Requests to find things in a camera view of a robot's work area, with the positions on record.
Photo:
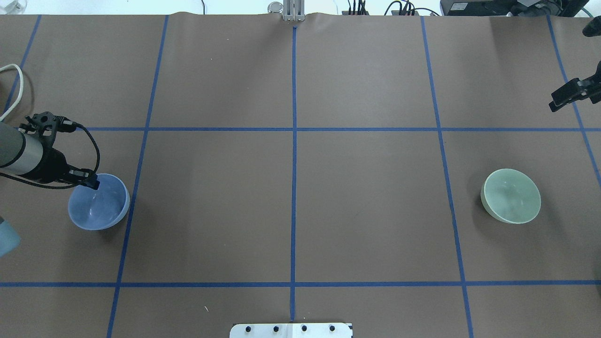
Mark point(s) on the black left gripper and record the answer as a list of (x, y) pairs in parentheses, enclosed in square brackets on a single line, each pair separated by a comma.
[(51, 165)]

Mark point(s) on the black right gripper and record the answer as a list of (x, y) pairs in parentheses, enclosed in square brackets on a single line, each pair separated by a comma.
[(574, 92)]

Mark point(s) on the blue bowl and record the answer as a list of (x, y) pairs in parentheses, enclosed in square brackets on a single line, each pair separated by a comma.
[(102, 208)]

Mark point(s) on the aluminium camera mount post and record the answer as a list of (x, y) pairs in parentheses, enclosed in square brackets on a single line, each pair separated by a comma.
[(293, 10)]

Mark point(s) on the green bowl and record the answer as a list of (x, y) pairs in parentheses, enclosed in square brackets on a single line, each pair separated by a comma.
[(510, 196)]

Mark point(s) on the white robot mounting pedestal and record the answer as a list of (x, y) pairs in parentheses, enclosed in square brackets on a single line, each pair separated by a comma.
[(292, 330)]

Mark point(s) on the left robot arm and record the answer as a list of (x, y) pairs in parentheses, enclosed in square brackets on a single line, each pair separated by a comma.
[(12, 166)]

